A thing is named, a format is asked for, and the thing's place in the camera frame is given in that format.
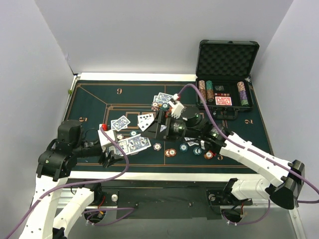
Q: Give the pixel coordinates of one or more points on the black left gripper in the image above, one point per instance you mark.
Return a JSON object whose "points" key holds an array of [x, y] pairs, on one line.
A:
{"points": [[107, 156]]}

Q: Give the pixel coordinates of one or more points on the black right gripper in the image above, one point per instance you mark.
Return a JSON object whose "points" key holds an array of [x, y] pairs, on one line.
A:
{"points": [[164, 127]]}

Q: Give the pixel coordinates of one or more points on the blue face down board card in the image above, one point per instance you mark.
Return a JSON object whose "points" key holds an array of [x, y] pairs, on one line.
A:
{"points": [[163, 127]]}

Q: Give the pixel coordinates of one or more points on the nine of spades card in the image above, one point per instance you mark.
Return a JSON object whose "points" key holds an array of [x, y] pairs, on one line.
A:
{"points": [[144, 117]]}

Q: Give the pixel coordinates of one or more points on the three of clubs card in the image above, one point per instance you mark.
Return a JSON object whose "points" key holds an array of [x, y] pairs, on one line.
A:
{"points": [[145, 124]]}

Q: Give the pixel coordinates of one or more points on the green fifty chips seat four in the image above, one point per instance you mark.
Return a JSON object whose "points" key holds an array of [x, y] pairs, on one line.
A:
{"points": [[133, 133]]}

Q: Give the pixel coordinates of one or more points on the blue backed card deck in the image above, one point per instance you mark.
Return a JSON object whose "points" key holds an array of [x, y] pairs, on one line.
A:
{"points": [[134, 144]]}

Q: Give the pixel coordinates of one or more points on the red five chip stack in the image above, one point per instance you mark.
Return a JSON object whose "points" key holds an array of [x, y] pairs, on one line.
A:
{"points": [[170, 152]]}

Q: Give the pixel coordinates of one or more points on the blue card seat five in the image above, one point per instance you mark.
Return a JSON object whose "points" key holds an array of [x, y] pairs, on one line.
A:
{"points": [[120, 123]]}

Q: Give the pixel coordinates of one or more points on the blue card seat three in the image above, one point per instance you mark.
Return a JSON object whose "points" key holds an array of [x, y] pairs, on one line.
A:
{"points": [[191, 143]]}

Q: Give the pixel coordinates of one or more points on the red five chips seat three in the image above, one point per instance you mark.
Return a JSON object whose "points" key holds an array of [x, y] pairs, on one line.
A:
{"points": [[208, 155]]}

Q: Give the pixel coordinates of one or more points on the blue playing card box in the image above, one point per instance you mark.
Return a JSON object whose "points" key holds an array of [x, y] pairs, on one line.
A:
{"points": [[117, 151]]}

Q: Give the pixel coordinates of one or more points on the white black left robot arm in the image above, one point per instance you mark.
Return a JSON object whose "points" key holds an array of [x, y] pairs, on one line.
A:
{"points": [[57, 204]]}

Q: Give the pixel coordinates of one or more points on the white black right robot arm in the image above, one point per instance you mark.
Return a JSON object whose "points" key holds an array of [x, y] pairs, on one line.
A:
{"points": [[281, 181]]}

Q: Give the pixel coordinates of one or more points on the green chip stack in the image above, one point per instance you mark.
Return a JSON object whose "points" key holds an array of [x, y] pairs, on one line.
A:
{"points": [[183, 147]]}

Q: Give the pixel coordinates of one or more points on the dark green poker mat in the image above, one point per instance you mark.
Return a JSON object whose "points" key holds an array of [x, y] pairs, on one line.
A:
{"points": [[97, 102]]}

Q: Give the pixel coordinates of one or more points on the brown chip row in case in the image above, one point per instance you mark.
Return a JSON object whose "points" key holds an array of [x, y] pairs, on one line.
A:
{"points": [[202, 89]]}

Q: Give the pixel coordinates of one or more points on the green brown chip row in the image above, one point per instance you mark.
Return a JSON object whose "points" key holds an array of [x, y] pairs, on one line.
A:
{"points": [[209, 91]]}

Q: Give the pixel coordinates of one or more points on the red card deck in case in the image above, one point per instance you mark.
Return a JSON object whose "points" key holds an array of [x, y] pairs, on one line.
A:
{"points": [[223, 101]]}

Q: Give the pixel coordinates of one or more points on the black poker chip case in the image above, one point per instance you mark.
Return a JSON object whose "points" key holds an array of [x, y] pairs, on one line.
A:
{"points": [[226, 63]]}

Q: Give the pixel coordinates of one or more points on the purple brown chip row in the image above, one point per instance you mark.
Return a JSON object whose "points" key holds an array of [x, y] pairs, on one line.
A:
{"points": [[242, 94]]}

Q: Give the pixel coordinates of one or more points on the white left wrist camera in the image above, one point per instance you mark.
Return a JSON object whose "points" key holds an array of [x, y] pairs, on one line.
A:
{"points": [[104, 136]]}

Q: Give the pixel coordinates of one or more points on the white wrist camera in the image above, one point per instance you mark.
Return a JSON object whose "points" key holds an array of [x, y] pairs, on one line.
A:
{"points": [[176, 105], [104, 136]]}

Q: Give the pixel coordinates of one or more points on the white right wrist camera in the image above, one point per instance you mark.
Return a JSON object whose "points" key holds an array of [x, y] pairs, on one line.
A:
{"points": [[176, 105]]}

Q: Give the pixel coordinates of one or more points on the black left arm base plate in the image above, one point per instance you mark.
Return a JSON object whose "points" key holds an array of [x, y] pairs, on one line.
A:
{"points": [[105, 197]]}

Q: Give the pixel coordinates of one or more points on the aluminium mounting rail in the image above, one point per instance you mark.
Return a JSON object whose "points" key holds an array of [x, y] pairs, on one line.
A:
{"points": [[136, 193]]}

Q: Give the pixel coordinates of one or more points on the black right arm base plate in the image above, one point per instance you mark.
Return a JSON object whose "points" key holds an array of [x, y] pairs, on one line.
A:
{"points": [[217, 197]]}

